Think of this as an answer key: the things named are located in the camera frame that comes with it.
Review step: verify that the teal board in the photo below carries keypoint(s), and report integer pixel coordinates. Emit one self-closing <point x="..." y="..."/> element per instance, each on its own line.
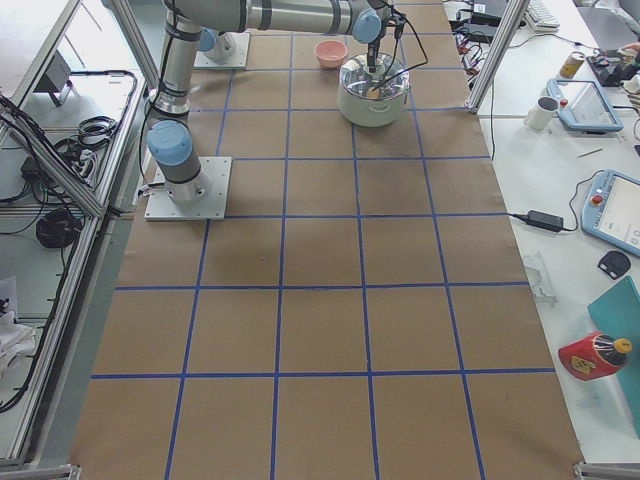
<point x="616" y="313"/>

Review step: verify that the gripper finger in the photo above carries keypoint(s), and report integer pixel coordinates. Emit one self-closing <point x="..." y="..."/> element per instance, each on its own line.
<point x="372" y="62"/>

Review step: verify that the white cloth pile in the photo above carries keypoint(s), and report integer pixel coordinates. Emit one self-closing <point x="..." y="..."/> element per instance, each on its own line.
<point x="18" y="341"/>

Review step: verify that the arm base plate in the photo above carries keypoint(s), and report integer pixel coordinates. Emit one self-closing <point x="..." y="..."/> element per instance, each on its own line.
<point x="237" y="62"/>
<point x="205" y="197"/>

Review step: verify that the red bottle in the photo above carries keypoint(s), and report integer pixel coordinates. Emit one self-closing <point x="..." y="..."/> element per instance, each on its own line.
<point x="595" y="356"/>

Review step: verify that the far blue teach pendant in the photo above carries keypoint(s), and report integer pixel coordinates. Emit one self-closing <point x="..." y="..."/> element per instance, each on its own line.
<point x="587" y="108"/>

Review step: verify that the black power adapter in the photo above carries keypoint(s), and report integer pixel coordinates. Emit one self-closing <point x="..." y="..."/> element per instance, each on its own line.
<point x="542" y="220"/>

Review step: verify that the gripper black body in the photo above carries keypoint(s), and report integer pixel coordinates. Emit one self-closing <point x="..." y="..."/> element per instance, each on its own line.
<point x="372" y="51"/>

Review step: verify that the near blue teach pendant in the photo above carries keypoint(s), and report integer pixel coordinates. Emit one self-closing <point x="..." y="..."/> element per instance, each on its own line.
<point x="611" y="210"/>

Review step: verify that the pale green cooking pot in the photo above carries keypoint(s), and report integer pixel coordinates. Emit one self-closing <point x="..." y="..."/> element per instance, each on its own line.
<point x="370" y="113"/>

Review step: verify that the yellow can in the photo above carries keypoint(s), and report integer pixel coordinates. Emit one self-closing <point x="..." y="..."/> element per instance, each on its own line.
<point x="571" y="65"/>

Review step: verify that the aluminium frame post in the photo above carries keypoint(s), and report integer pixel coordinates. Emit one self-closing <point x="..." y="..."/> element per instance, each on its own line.
<point x="507" y="28"/>

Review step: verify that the black round device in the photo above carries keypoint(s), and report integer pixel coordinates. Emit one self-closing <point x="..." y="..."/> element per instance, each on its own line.
<point x="614" y="264"/>

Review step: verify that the white mug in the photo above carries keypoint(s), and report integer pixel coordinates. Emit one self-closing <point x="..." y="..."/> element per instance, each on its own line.
<point x="541" y="113"/>

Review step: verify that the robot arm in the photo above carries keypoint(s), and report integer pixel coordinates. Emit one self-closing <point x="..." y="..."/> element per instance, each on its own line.
<point x="217" y="46"/>
<point x="169" y="139"/>

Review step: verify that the glass pot lid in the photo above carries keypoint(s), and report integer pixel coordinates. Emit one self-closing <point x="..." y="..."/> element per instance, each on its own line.
<point x="391" y="77"/>

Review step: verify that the clear plastic bracket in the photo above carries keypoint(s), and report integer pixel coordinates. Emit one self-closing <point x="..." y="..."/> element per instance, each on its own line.
<point x="538" y="278"/>

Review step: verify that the blue teach pendant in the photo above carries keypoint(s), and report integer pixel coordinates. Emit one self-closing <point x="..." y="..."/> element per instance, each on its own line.
<point x="587" y="108"/>
<point x="611" y="210"/>

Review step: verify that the pink bowl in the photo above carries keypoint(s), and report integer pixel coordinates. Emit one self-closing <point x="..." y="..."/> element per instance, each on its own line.
<point x="330" y="54"/>

